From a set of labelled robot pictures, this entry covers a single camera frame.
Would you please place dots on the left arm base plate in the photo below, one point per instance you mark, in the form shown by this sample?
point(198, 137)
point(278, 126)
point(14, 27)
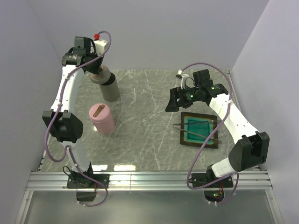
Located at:
point(77, 181)

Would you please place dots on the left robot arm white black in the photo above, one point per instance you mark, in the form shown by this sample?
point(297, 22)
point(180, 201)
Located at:
point(86, 55)

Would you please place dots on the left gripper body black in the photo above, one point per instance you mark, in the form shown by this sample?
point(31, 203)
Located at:
point(95, 66)

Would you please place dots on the pink cylindrical container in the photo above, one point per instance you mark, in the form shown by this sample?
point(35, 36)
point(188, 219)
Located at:
point(104, 126)

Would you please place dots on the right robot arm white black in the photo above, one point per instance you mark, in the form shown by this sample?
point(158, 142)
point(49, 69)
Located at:
point(251, 146)

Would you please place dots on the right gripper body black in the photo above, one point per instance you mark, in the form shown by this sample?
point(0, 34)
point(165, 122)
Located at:
point(187, 95)

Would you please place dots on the square black teal plate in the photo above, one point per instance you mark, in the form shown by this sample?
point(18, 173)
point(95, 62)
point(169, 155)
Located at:
point(190, 116)

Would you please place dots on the aluminium front rail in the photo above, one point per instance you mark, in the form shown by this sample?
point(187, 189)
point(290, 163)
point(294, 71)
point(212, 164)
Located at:
point(143, 181)

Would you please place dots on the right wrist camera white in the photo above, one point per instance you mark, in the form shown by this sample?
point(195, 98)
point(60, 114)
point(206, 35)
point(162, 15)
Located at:
point(185, 80)

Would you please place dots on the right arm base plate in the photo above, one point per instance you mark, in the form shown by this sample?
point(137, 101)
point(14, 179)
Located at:
point(200, 179)

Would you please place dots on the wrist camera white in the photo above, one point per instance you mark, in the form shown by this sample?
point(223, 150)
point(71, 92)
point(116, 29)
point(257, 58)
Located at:
point(185, 80)
point(100, 44)

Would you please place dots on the pink round lid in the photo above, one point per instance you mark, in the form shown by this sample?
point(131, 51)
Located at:
point(100, 112)

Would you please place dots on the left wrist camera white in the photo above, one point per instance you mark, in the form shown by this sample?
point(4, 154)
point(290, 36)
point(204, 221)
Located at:
point(100, 44)

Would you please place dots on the grey cylindrical container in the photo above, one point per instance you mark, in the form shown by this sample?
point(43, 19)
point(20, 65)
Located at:
point(109, 89)

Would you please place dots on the metal serving tongs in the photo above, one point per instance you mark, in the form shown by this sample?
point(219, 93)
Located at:
point(195, 130)

